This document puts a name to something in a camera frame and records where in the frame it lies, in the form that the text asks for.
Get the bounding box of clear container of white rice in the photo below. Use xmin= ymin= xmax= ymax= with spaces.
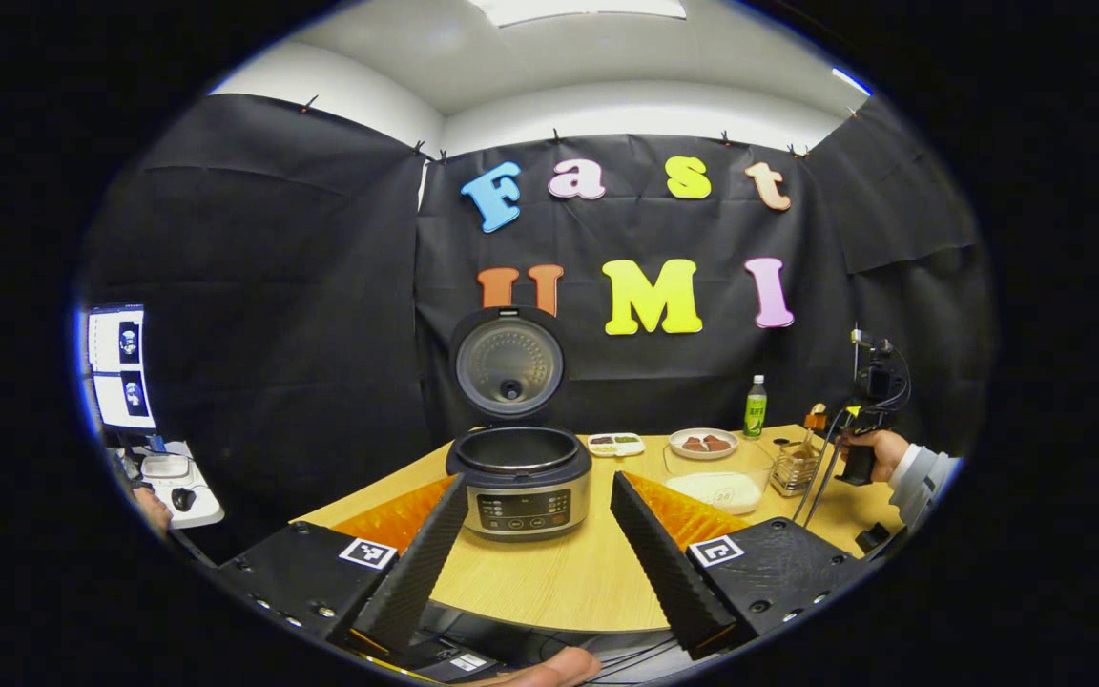
xmin=661 ymin=441 xmax=775 ymax=516

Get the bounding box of white round plate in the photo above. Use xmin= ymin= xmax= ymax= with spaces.
xmin=668 ymin=427 xmax=739 ymax=461

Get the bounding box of white divided seasoning dish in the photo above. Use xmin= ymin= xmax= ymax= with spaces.
xmin=586 ymin=432 xmax=646 ymax=458

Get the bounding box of white side table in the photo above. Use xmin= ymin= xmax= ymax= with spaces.
xmin=137 ymin=441 xmax=224 ymax=531

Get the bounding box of green tea bottle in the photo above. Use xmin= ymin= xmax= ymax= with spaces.
xmin=743 ymin=374 xmax=768 ymax=440

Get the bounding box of dark grey rice cooker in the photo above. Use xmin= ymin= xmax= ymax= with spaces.
xmin=445 ymin=305 xmax=594 ymax=543

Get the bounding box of large ceiling light panel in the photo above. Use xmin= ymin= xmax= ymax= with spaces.
xmin=468 ymin=0 xmax=689 ymax=28

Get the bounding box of computer monitor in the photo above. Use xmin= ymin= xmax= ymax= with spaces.
xmin=85 ymin=303 xmax=157 ymax=432

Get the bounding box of clear chopstick holder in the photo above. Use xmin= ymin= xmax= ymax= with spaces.
xmin=769 ymin=441 xmax=822 ymax=497

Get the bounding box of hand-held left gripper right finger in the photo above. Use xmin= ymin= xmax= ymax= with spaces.
xmin=609 ymin=470 xmax=881 ymax=663

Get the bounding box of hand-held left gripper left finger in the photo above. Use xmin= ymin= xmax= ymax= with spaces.
xmin=216 ymin=475 xmax=469 ymax=657

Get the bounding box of black backdrop cloth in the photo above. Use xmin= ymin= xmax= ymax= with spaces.
xmin=77 ymin=93 xmax=994 ymax=554

